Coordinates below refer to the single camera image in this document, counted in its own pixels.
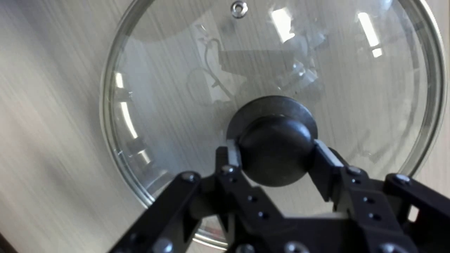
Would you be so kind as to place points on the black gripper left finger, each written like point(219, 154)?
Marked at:
point(244, 206)

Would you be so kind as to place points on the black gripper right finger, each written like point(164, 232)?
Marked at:
point(375, 211)

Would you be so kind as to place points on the glass lid with black knob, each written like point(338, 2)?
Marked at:
point(178, 117)

